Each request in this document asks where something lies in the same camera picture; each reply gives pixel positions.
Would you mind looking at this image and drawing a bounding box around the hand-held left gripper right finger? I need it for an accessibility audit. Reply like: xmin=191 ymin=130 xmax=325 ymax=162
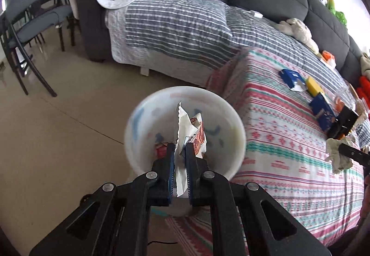
xmin=185 ymin=143 xmax=331 ymax=256

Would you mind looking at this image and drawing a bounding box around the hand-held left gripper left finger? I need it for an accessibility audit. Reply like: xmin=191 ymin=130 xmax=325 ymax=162
xmin=29 ymin=143 xmax=177 ymax=256

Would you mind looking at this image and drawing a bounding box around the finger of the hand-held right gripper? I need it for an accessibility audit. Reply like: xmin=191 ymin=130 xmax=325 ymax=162
xmin=338 ymin=143 xmax=370 ymax=167
xmin=328 ymin=106 xmax=359 ymax=140

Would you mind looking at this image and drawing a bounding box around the white tissue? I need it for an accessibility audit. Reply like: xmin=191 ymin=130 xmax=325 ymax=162
xmin=325 ymin=137 xmax=354 ymax=175

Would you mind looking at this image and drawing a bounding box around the white and red snack wrapper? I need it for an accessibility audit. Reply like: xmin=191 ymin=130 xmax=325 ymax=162
xmin=174 ymin=101 xmax=207 ymax=197

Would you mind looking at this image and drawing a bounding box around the white plastic bucket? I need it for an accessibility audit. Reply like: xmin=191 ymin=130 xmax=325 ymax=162
xmin=124 ymin=86 xmax=247 ymax=216

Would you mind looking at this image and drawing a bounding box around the person's right forearm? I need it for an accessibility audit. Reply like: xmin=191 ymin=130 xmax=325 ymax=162
xmin=359 ymin=175 xmax=370 ymax=220

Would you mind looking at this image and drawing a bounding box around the glass jar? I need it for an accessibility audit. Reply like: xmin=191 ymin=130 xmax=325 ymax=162
xmin=332 ymin=84 xmax=360 ymax=113

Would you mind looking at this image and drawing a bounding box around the blue box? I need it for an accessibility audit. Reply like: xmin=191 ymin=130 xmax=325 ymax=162
xmin=309 ymin=92 xmax=337 ymax=132

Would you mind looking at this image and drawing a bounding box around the red plush toy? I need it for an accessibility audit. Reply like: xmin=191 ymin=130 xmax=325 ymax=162
xmin=358 ymin=75 xmax=370 ymax=100

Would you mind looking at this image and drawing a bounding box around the yellow sponge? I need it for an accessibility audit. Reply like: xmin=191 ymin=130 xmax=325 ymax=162
xmin=306 ymin=76 xmax=324 ymax=97

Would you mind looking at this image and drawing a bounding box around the orange and white toy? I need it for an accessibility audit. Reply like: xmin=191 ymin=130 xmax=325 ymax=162
xmin=321 ymin=50 xmax=337 ymax=70

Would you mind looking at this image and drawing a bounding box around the crumpled blue carton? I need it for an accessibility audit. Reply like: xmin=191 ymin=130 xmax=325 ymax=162
xmin=279 ymin=69 xmax=307 ymax=91

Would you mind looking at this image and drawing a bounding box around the patterned knit table cloth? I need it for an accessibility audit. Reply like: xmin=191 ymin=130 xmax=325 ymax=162
xmin=165 ymin=47 xmax=366 ymax=256

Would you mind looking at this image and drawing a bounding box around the cream plush toy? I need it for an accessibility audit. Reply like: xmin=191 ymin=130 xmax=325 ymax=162
xmin=274 ymin=17 xmax=320 ymax=54

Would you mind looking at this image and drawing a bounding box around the green plush toy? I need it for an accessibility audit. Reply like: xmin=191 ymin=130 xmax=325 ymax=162
xmin=325 ymin=0 xmax=347 ymax=26

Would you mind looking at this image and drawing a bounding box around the grey striped quilt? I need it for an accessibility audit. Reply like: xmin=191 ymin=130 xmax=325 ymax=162
xmin=105 ymin=0 xmax=359 ymax=94

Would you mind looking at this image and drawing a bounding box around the black cable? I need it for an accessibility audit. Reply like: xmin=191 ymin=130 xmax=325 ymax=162
xmin=146 ymin=240 xmax=178 ymax=246

